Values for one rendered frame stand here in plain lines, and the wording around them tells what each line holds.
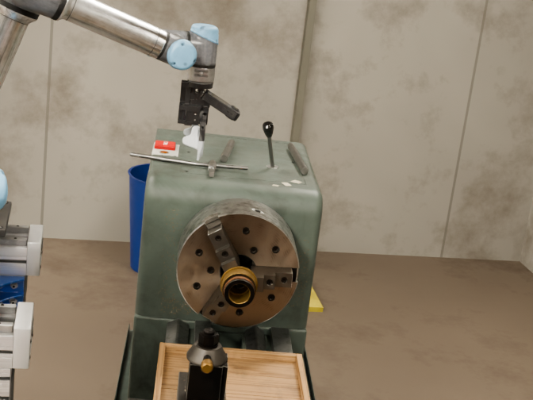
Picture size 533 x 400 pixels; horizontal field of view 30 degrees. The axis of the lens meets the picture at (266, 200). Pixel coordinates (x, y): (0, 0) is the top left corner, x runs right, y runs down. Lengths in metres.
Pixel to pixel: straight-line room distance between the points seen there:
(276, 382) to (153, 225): 0.55
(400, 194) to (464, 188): 0.40
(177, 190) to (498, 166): 3.72
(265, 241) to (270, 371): 0.32
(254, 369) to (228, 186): 0.50
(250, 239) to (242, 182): 0.23
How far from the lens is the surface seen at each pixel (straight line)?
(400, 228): 6.05
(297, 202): 2.66
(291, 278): 2.51
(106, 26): 2.48
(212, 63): 2.70
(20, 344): 2.09
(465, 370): 4.79
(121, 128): 5.59
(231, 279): 2.41
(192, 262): 2.53
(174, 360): 2.49
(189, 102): 2.73
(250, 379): 2.44
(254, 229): 2.51
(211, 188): 2.65
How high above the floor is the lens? 2.01
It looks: 17 degrees down
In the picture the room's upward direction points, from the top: 7 degrees clockwise
